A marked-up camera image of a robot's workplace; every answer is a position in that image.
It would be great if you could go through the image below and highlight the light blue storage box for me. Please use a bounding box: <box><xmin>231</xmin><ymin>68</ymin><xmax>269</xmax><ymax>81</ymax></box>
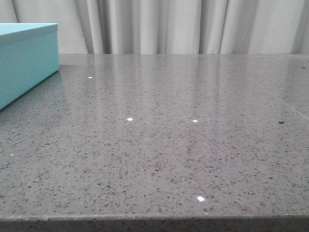
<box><xmin>0</xmin><ymin>23</ymin><xmax>59</xmax><ymax>108</ymax></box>

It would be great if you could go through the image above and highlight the grey pleated curtain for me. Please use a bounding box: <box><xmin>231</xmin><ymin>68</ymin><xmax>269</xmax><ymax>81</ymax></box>
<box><xmin>0</xmin><ymin>0</ymin><xmax>309</xmax><ymax>54</ymax></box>

